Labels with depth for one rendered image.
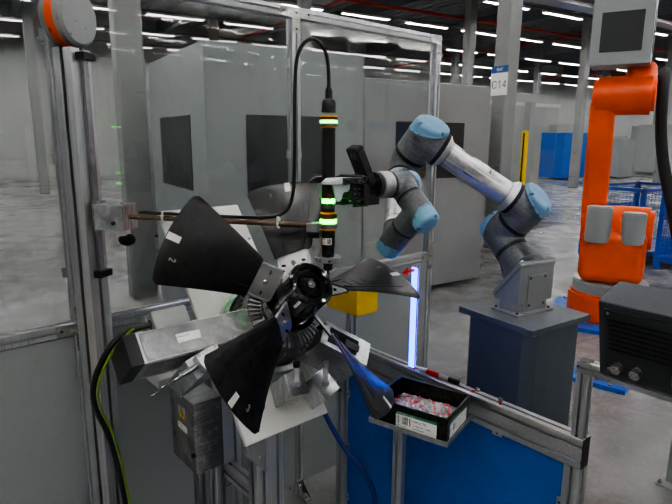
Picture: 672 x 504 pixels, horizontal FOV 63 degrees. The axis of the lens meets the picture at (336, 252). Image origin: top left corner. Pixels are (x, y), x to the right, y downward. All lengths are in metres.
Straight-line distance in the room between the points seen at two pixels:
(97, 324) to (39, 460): 0.50
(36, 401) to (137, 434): 0.37
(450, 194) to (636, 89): 1.91
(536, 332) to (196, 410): 1.03
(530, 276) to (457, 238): 4.14
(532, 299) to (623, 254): 3.20
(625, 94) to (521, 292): 3.48
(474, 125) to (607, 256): 1.94
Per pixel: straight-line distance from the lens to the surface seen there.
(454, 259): 6.03
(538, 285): 1.93
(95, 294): 1.75
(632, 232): 5.03
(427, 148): 1.82
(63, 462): 2.08
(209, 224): 1.33
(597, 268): 5.13
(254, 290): 1.37
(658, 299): 1.35
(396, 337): 2.81
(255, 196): 1.56
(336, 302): 1.92
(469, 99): 5.97
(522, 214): 1.90
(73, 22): 1.71
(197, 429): 1.68
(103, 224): 1.66
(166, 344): 1.32
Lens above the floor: 1.57
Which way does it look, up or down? 12 degrees down
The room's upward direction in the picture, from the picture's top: straight up
